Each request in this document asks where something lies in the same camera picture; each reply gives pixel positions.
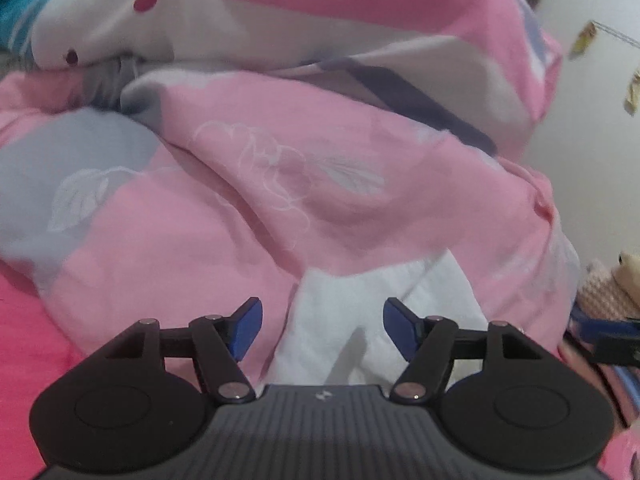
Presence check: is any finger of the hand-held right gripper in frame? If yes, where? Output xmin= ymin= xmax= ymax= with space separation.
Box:
xmin=569 ymin=308 xmax=640 ymax=344

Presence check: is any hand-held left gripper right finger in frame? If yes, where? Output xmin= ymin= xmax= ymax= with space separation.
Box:
xmin=382 ymin=297 xmax=543 ymax=406

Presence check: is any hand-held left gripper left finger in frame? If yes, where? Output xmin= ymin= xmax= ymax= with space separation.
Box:
xmin=102 ymin=296 xmax=264 ymax=406

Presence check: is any white shirt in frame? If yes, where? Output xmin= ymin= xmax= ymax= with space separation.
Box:
xmin=260 ymin=250 xmax=496 ymax=388

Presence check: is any stack of folded clothes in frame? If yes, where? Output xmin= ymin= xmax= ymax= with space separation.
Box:
xmin=557 ymin=250 xmax=640 ymax=431

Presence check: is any pink floral duvet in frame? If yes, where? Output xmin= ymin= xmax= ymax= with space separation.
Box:
xmin=0 ymin=0 xmax=583 ymax=391

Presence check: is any pink flowered bed sheet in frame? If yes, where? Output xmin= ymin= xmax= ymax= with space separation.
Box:
xmin=0 ymin=275 xmax=88 ymax=480

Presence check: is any grey striped cloth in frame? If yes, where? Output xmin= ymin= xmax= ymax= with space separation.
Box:
xmin=82 ymin=56 xmax=143 ymax=113

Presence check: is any teal pillow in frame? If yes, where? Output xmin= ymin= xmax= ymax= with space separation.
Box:
xmin=0 ymin=0 xmax=77 ymax=57

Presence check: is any yellow wall sticker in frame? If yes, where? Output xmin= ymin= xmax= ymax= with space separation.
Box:
xmin=569 ymin=21 xmax=599 ymax=57
xmin=624 ymin=66 xmax=640 ymax=117

